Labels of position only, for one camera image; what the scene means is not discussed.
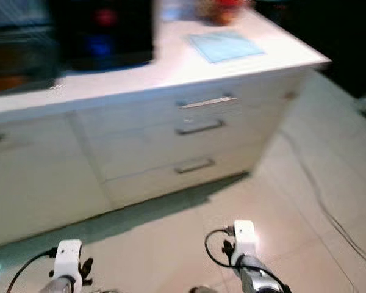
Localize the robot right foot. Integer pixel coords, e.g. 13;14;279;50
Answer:
188;285;218;293

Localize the white drawer cabinet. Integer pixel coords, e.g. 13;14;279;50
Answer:
0;61;331;249

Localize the light blue mat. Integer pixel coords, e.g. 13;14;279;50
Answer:
187;30;266;64

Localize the dark countertop oven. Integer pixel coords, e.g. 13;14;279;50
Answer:
0;0;63;97

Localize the black water dispenser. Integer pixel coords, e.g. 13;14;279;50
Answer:
51;0;156;72

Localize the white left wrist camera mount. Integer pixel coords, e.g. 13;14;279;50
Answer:
54;239;84;289

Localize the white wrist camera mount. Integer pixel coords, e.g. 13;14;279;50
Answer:
232;219;259;264
54;239;84;289

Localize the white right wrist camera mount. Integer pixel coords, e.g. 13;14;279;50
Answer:
232;219;259;264

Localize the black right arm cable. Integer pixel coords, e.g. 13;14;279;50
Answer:
204;227;292;293

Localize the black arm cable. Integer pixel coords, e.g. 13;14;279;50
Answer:
204;227;292;293
5;247;58;293

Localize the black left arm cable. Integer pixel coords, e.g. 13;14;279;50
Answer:
5;247;58;293

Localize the thin black floor cable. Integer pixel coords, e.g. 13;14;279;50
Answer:
278;130;366;273

